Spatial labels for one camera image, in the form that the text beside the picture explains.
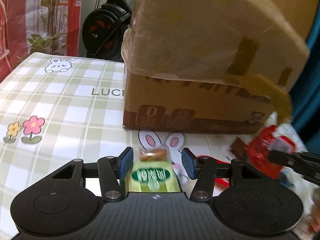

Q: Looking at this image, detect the small green snack packet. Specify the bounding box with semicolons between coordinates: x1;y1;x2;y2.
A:
124;148;181;193

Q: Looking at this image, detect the red triangular snack packet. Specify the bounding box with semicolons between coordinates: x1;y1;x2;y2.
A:
246;125;296;179

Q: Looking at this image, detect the person's hand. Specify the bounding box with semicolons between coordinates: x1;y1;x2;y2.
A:
307;192;320;233

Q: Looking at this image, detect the dark red candy packet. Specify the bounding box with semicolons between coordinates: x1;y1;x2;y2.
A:
225;137;248;162

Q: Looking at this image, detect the teal curtain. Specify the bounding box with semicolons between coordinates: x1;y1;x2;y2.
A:
290;12;319;154

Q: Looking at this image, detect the plaid bunny tablecloth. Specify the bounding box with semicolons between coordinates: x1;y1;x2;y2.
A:
0;52;313;240

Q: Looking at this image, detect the cardboard box with plastic liner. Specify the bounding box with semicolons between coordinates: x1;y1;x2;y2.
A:
121;0;309;134

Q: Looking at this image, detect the black exercise bike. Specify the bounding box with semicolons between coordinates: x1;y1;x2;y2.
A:
82;0;132;62

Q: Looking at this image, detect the red printed backdrop cloth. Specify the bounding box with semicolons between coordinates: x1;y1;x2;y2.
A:
1;0;82;80

